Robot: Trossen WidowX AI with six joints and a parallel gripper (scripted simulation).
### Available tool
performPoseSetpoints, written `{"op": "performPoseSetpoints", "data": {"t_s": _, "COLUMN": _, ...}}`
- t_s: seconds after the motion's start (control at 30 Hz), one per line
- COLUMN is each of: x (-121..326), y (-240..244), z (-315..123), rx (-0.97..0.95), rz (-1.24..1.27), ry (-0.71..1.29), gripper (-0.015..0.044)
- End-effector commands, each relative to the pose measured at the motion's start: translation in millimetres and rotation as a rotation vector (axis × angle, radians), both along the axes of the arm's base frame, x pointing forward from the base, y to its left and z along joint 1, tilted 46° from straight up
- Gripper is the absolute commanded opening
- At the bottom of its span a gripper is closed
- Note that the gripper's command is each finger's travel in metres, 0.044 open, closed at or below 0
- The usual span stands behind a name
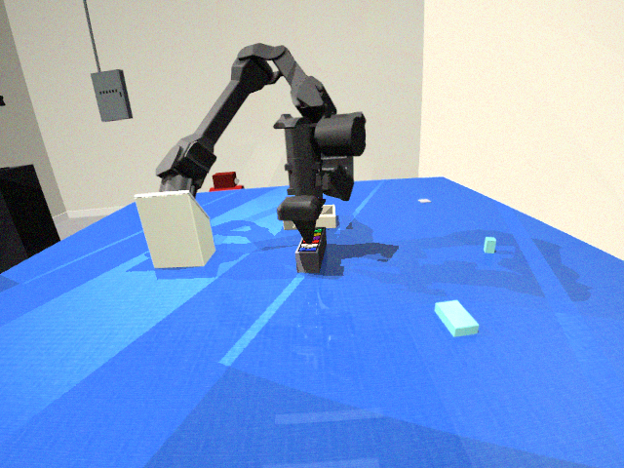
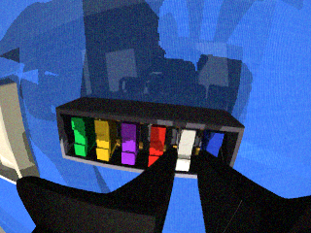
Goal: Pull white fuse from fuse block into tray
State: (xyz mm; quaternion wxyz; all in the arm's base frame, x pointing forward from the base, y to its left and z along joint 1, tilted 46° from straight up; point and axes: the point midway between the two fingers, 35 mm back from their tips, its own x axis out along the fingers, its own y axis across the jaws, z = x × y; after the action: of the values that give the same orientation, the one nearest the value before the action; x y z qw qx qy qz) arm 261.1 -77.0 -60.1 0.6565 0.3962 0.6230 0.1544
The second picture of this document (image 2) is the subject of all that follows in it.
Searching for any cream rectangular tray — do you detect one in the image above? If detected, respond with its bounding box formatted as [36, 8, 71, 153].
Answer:
[0, 82, 40, 185]

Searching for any blue fuse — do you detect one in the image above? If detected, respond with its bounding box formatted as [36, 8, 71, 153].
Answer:
[199, 129, 225, 156]

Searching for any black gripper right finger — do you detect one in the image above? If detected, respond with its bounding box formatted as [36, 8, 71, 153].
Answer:
[195, 149, 311, 233]

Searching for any red fuse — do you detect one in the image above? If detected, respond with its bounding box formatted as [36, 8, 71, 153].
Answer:
[148, 124, 166, 166]

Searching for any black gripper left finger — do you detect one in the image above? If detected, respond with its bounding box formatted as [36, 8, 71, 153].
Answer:
[16, 147, 179, 233]

